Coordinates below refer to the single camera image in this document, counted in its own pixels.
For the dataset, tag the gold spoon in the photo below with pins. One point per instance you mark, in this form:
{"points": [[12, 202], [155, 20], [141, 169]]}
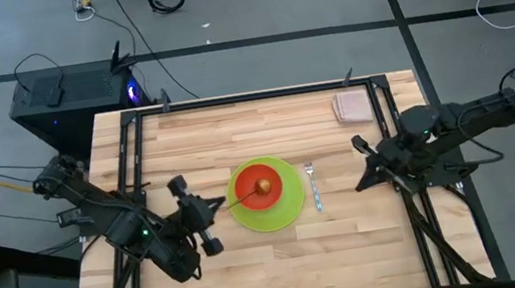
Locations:
{"points": [[263, 186]]}

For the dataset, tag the black power brick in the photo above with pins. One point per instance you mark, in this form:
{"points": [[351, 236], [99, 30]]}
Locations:
{"points": [[71, 218]]}

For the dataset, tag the black computer tower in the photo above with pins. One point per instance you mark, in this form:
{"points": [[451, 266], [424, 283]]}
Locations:
{"points": [[71, 114]]}

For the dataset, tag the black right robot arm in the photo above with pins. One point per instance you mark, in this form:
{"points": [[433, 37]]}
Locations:
{"points": [[466, 122]]}

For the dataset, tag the silver fork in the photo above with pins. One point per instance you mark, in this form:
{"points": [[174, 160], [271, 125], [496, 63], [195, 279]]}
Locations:
{"points": [[315, 191]]}

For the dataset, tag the black metal table frame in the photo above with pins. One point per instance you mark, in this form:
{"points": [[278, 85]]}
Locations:
{"points": [[251, 97]]}

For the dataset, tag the red small plate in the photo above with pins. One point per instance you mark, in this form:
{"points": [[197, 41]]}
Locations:
{"points": [[248, 185]]}

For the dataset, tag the green plate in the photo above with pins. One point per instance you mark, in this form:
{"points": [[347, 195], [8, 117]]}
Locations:
{"points": [[273, 220]]}

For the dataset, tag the small black box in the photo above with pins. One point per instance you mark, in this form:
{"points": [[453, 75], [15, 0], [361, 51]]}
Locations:
{"points": [[54, 97]]}

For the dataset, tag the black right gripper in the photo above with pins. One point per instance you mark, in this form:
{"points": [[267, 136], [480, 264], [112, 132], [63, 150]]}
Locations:
{"points": [[396, 162]]}

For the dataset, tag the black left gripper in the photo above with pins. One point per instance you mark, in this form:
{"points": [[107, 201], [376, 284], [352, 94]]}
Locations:
{"points": [[195, 213]]}

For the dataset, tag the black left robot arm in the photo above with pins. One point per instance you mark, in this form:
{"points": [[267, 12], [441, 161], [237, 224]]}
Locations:
{"points": [[94, 202]]}

